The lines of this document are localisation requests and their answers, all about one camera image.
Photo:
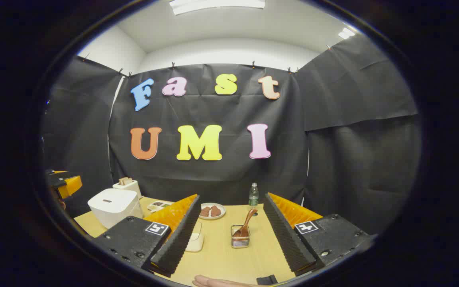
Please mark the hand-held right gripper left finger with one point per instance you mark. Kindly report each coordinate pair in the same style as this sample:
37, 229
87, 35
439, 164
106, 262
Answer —
177, 243

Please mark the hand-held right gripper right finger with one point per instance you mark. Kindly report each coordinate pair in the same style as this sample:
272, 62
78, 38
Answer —
285, 239

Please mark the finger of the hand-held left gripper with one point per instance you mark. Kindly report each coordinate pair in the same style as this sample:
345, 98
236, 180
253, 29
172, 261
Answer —
71, 186

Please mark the brown wooden spoon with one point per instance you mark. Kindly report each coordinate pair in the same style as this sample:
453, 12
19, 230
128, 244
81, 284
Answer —
247, 221

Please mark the white rice cooker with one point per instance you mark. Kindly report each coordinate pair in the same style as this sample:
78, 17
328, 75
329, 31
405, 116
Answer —
112, 205

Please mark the brown meat piece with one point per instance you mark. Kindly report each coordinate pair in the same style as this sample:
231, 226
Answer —
205, 212
215, 211

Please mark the white divided condiment tray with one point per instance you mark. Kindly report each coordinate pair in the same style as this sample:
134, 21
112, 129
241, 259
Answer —
157, 205

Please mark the green label water bottle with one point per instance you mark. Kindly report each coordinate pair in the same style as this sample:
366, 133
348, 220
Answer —
253, 197

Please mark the white oval plate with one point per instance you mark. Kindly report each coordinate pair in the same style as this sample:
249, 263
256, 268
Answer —
222, 213

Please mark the white toaster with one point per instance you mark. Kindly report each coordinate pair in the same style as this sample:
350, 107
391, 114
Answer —
130, 188

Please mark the small ceiling light panel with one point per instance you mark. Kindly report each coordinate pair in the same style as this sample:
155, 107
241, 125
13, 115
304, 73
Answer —
346, 33

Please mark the long ceiling light panel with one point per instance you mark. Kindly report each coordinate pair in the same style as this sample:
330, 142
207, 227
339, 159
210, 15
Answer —
217, 5

